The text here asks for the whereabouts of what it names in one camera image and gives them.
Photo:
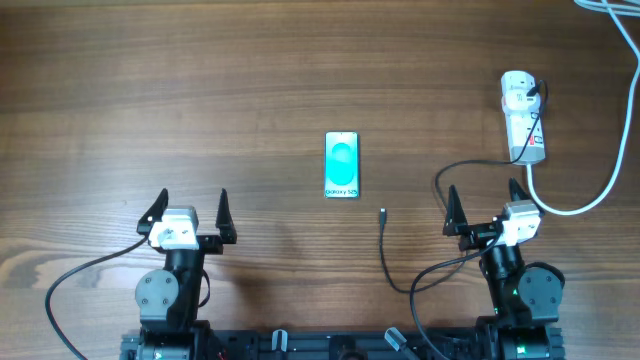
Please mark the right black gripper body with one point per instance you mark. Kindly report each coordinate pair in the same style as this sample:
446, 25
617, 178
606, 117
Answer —
477, 236

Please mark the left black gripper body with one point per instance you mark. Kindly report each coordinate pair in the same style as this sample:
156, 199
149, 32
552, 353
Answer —
208, 245

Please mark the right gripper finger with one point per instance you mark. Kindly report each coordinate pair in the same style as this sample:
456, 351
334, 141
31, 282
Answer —
455, 220
516, 192

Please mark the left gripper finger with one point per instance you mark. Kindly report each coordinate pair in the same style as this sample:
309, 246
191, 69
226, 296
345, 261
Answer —
154, 213
224, 222

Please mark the turquoise Galaxy smartphone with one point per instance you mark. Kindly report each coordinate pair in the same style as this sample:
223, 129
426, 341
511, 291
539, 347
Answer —
341, 160

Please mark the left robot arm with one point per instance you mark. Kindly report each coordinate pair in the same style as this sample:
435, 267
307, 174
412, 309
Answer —
169, 298

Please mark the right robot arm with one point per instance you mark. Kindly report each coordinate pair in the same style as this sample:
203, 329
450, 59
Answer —
523, 295

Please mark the white USB charger plug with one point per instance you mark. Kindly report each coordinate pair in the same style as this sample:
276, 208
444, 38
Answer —
519, 101

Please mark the white power strip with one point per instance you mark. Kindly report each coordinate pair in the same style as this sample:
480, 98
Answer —
525, 137

